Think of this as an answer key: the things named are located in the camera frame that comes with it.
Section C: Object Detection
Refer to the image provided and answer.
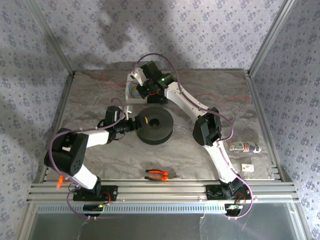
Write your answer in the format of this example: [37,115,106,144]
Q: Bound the black perforated cable spool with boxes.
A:
[135,107,174,146]

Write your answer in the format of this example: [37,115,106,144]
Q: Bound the white open box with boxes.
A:
[124,73,148,105]

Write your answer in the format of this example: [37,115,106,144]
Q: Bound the small black circuit board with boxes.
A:
[83,203,105,217]
[224,203,243,216]

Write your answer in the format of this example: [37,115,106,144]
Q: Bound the grey metal plate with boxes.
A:
[32,203,301,240]

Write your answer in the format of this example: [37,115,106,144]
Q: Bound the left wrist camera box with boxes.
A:
[113,106,133,121]

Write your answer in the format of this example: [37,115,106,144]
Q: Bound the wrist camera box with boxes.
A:
[113,106,133,121]
[128,68,146,86]

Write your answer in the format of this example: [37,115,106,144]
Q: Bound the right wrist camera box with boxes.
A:
[128,68,146,86]

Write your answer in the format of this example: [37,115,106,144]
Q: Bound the orange-handled pliers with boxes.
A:
[144,169,180,182]

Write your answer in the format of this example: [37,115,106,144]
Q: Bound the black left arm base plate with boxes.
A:
[72,184,119,202]

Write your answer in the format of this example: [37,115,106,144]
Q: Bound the aluminium profile frame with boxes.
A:
[14,0,313,240]

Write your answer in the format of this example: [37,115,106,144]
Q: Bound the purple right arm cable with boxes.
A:
[134,53,253,221]

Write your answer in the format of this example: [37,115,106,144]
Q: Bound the grey slotted cable duct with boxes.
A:
[37,205,228,214]

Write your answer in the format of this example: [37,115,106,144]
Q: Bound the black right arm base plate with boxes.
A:
[205,184,252,201]

